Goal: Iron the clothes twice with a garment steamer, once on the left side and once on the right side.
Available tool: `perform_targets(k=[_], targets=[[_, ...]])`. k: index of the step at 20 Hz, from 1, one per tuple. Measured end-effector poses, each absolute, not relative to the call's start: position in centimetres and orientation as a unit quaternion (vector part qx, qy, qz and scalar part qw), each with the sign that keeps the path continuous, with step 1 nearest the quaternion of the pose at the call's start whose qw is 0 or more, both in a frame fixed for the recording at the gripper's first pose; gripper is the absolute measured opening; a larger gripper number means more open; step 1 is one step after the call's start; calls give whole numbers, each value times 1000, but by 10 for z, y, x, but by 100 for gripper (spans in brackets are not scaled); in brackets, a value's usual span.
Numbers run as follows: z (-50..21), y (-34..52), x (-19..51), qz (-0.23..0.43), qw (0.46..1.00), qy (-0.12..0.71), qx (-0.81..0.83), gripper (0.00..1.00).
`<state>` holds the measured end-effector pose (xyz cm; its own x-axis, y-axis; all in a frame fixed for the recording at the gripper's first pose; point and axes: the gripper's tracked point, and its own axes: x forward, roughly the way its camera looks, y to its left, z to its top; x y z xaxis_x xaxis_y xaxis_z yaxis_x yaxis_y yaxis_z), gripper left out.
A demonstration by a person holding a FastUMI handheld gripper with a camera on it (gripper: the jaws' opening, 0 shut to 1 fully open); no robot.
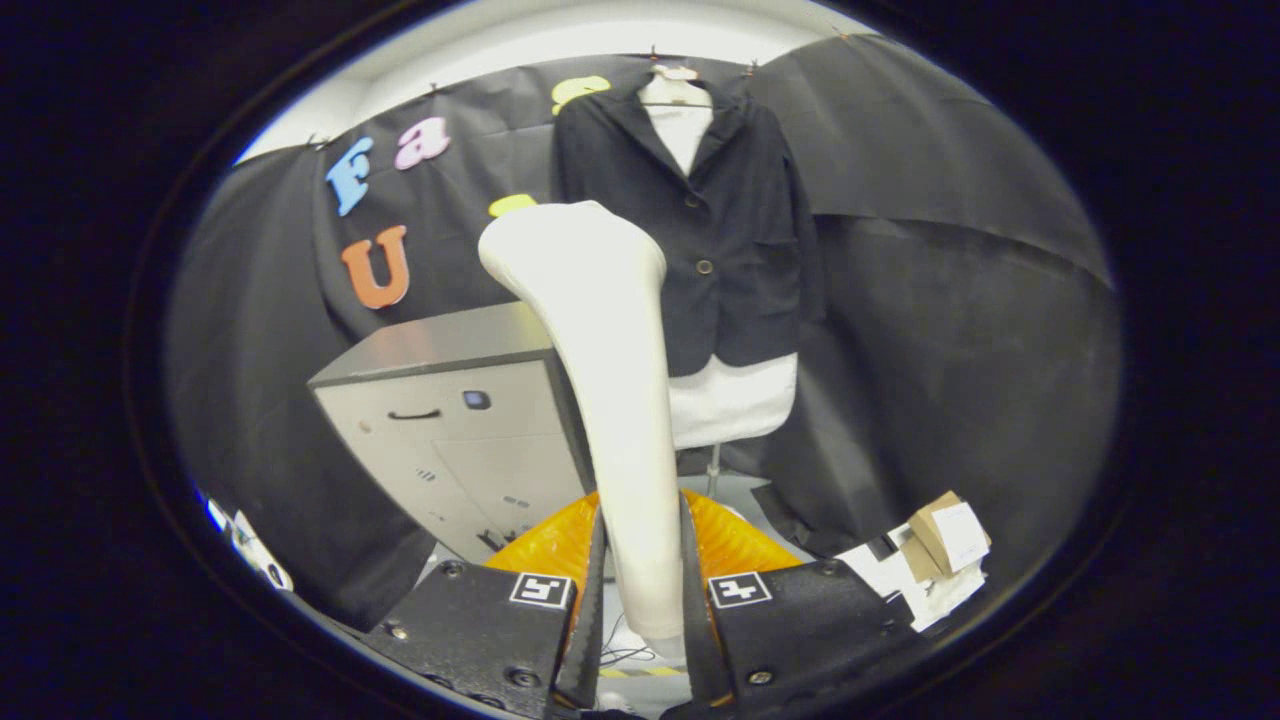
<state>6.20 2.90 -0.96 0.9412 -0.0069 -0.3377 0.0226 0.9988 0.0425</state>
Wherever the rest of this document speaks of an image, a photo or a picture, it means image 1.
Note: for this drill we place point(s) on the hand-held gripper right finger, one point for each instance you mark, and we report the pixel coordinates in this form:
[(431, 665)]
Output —
[(697, 650)]

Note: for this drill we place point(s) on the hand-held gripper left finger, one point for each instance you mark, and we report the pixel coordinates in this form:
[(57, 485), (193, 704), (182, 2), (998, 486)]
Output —
[(592, 640)]

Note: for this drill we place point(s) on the white garment steamer head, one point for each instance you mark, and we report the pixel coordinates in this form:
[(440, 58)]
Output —
[(610, 400)]

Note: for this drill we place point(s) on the black jacket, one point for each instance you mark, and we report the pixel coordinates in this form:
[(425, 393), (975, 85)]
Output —
[(740, 250)]

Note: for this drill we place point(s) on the white padded garment form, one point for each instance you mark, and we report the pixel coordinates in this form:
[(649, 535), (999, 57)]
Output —
[(730, 400)]

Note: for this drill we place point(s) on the yellow black floor tape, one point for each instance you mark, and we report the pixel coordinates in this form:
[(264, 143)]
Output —
[(645, 671)]

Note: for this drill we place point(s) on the white paper sheets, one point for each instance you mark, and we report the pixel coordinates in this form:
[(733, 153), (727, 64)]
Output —
[(875, 572)]

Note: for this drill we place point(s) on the grey drawer cabinet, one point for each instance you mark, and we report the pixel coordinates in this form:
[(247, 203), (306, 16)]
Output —
[(450, 450)]

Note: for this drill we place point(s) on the cardboard box with white label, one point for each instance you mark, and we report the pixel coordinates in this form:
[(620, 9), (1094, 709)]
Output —
[(925, 530)]

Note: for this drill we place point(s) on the white plastic device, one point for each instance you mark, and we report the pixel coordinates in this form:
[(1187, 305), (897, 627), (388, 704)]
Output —
[(255, 550)]

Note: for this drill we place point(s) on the black backdrop cloth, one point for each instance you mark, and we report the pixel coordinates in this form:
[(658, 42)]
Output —
[(950, 350)]

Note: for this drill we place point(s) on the white plastic hanger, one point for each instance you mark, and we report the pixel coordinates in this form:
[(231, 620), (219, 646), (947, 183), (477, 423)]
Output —
[(675, 92)]

